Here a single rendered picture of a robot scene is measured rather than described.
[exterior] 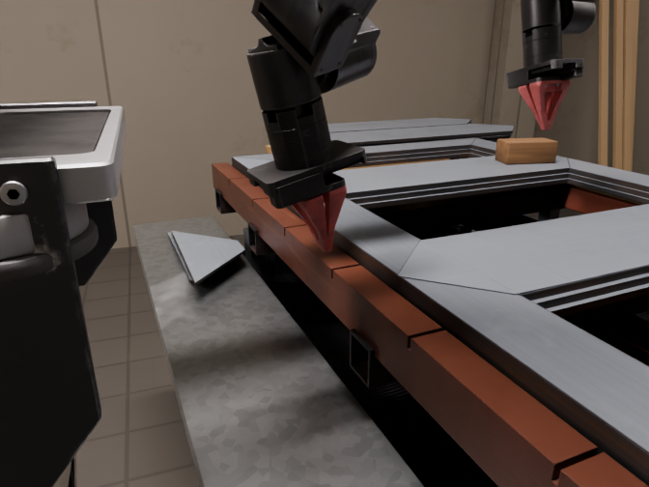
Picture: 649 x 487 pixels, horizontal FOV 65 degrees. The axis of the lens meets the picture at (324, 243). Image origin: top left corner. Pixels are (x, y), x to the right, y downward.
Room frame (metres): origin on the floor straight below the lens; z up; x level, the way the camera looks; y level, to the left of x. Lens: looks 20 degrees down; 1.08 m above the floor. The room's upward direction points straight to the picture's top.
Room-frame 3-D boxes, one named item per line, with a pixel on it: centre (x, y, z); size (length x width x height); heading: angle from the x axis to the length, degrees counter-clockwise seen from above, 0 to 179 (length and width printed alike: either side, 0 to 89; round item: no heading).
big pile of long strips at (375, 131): (1.71, -0.24, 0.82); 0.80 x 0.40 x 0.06; 114
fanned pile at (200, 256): (0.99, 0.24, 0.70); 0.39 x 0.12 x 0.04; 24
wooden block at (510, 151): (1.19, -0.47, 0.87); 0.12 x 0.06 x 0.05; 99
